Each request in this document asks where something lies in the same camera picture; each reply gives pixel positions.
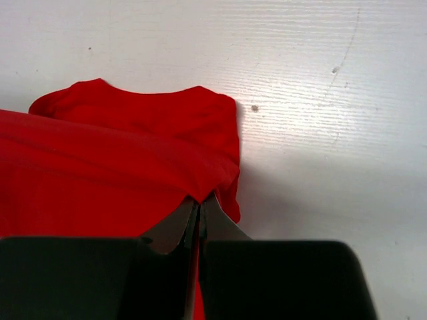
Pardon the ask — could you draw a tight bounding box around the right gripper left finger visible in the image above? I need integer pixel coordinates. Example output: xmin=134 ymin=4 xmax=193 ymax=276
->
xmin=1 ymin=199 xmax=199 ymax=319

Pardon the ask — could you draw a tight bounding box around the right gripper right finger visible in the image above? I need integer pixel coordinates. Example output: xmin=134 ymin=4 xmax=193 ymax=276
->
xmin=199 ymin=197 xmax=377 ymax=319

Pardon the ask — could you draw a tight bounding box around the red t shirt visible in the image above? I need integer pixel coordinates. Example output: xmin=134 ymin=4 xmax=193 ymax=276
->
xmin=0 ymin=78 xmax=242 ymax=320

